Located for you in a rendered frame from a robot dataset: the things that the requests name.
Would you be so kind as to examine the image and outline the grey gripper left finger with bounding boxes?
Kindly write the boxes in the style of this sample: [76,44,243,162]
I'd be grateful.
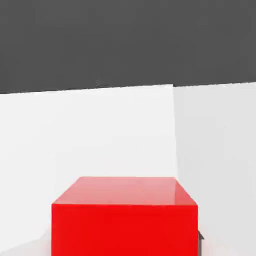
[0,227,52,256]

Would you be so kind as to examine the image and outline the small red cube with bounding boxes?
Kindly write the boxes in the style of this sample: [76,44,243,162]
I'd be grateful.
[51,176,199,256]

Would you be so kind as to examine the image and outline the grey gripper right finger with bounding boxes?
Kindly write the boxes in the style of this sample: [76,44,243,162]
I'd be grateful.
[197,229,216,256]

